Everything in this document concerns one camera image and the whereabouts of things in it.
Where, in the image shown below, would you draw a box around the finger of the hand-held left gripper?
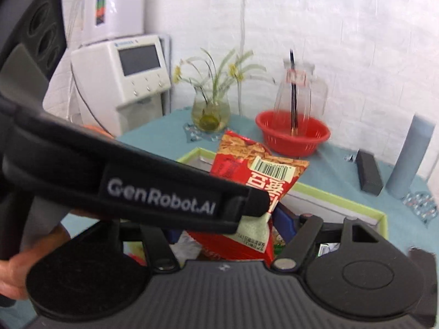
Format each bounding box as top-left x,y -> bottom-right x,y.
224,182 -> 270,228

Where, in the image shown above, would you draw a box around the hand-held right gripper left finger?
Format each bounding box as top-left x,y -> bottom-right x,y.
74,220 -> 181,273

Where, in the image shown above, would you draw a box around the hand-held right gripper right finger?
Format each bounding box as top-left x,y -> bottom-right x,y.
271,203 -> 386,272

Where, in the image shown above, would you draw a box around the red snack packet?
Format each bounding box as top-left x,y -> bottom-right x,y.
187,129 -> 311,264

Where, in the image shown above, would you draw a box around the green cardboard box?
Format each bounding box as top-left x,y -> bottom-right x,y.
176,147 -> 389,247

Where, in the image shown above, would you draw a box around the person's left hand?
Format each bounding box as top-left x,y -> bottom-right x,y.
0,222 -> 73,301

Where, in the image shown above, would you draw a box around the green white snack packet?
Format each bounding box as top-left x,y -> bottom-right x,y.
319,243 -> 341,257

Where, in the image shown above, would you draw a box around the red plastic basket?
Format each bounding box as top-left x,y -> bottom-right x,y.
255,110 -> 331,157

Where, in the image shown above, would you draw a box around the teal printed tablecloth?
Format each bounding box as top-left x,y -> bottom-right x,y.
0,108 -> 439,329

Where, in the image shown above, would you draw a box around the white machine with screen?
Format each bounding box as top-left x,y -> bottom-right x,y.
70,34 -> 172,138

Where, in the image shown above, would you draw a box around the small black box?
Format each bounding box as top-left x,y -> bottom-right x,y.
355,149 -> 384,197

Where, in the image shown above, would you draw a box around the glass vase with flowers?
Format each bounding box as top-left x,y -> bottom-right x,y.
173,49 -> 275,134

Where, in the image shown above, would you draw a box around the black straw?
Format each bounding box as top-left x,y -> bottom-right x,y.
289,50 -> 299,136

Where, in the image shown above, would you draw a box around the clear glass pitcher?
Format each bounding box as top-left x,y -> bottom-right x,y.
274,60 -> 328,138

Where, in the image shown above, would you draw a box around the grey cylinder bottle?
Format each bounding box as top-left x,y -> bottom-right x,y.
386,114 -> 436,199

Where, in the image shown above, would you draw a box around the white water purifier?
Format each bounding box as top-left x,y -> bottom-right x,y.
82,0 -> 145,43

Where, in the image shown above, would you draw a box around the grey purifier hoses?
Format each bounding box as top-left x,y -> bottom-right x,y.
67,0 -> 90,49

